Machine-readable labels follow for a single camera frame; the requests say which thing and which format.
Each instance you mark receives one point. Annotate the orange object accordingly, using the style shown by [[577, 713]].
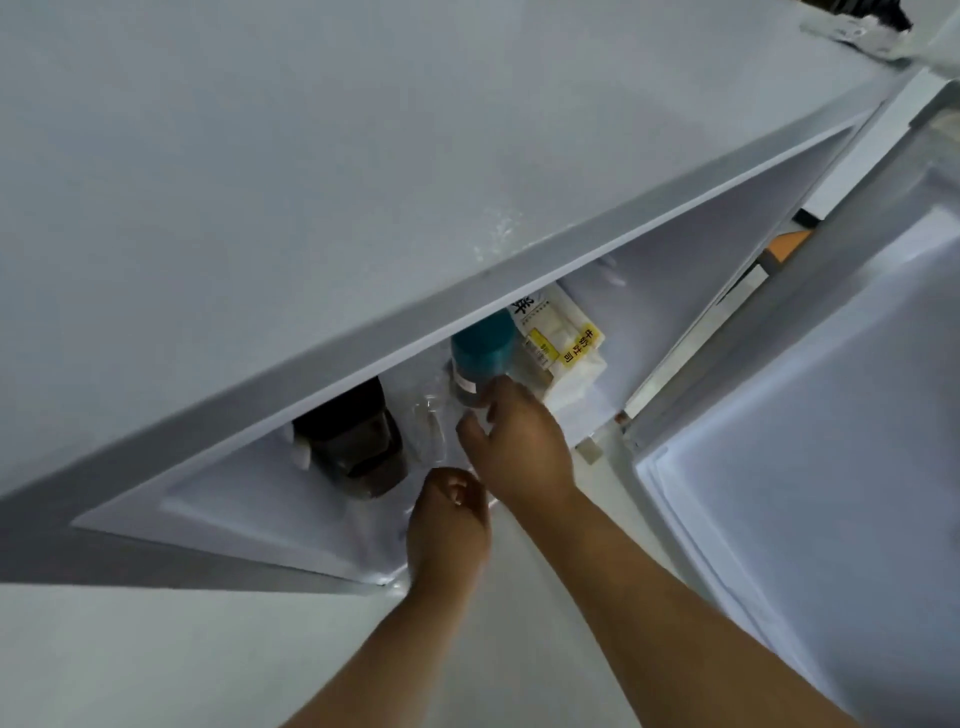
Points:
[[786, 247]]

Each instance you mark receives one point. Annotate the white refrigerator door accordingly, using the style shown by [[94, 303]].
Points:
[[810, 465]]

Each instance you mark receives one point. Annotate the person's left hand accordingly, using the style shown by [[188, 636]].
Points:
[[448, 536]]

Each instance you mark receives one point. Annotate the person's left fingers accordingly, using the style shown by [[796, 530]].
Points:
[[454, 491]]

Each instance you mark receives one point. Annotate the person's right thumb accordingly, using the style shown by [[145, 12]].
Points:
[[472, 436]]

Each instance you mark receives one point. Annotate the white refrigerator body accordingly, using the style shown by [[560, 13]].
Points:
[[300, 187]]

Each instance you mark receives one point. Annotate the person's left forearm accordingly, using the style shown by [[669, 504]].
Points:
[[405, 660]]

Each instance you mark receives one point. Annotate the white packet with yellow label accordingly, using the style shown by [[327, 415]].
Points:
[[566, 349]]

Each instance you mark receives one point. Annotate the person's right hand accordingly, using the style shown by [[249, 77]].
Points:
[[525, 457]]

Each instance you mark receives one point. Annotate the dark brown jar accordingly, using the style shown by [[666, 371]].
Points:
[[360, 446]]

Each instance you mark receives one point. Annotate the teal bottle with white label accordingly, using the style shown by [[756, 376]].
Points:
[[484, 345]]

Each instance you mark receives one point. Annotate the white door hinge bracket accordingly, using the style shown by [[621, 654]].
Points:
[[855, 26]]

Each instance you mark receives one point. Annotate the person's right forearm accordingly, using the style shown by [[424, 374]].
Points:
[[660, 622]]

